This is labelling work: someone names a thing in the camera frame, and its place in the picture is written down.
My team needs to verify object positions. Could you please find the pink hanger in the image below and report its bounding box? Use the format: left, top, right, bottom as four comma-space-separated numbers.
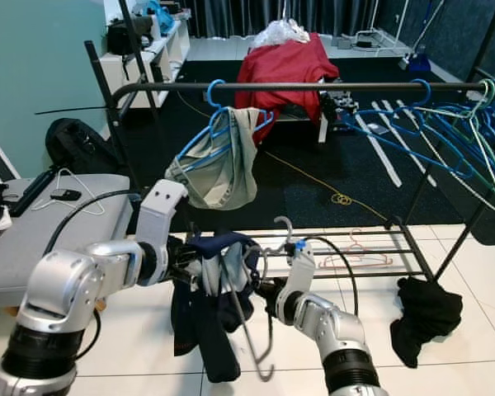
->
320, 229, 397, 269

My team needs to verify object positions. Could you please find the silver metal hanger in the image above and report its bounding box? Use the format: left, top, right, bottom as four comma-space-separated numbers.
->
219, 216, 298, 382

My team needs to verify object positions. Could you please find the grey ottoman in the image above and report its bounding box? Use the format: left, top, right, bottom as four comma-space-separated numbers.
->
0, 173, 133, 310

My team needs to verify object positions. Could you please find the dark curtain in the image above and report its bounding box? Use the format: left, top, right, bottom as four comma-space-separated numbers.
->
181, 0, 389, 38

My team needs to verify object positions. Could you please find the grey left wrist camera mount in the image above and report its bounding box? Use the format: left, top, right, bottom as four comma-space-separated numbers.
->
136, 179, 189, 248

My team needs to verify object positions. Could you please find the blue plastic bag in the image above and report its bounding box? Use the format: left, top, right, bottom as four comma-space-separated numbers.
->
144, 0, 176, 35

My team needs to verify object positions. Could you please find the black metal device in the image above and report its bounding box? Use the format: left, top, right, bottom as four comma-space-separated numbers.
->
318, 91, 356, 133

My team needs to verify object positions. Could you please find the black clothes rack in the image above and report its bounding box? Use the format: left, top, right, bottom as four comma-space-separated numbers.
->
84, 40, 495, 285

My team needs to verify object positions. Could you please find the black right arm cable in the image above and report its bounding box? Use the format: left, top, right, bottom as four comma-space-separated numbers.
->
305, 237, 360, 318

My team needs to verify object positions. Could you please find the navy printed shirt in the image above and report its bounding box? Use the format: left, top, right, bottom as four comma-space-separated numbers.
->
172, 231, 261, 384

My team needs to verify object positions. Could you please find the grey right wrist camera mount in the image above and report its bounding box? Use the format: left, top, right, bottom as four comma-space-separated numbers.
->
285, 239, 318, 298

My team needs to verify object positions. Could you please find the thin black rod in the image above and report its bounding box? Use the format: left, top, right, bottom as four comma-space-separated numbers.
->
35, 106, 116, 115

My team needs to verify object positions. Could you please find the black handbag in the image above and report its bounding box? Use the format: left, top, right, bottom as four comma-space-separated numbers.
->
107, 18, 153, 57

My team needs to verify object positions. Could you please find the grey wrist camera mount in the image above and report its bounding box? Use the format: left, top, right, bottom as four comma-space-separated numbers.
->
285, 239, 318, 298
136, 179, 189, 248

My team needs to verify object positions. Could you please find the blue mop head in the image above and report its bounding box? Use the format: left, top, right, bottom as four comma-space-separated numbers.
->
400, 48, 430, 71

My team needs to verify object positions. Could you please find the white low platform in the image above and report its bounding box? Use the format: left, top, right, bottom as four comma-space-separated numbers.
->
186, 33, 413, 63

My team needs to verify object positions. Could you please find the black long case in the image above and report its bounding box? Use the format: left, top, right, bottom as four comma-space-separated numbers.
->
10, 169, 57, 217

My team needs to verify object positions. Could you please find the red cloth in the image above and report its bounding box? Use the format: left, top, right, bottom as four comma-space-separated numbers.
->
235, 33, 339, 137

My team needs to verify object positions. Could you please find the black backpack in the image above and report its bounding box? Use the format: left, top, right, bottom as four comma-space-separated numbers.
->
45, 118, 125, 176

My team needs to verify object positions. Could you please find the white wire hanger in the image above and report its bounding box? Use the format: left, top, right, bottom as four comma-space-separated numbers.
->
33, 169, 108, 211

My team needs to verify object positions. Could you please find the white shelf unit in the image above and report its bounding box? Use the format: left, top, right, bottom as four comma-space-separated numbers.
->
99, 18, 191, 108

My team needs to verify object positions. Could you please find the white floor slat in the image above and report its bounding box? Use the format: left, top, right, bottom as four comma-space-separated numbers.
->
351, 105, 390, 187
367, 103, 422, 189

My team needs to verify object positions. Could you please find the white plastic bag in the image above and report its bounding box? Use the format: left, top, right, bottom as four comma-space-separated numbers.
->
252, 18, 310, 49

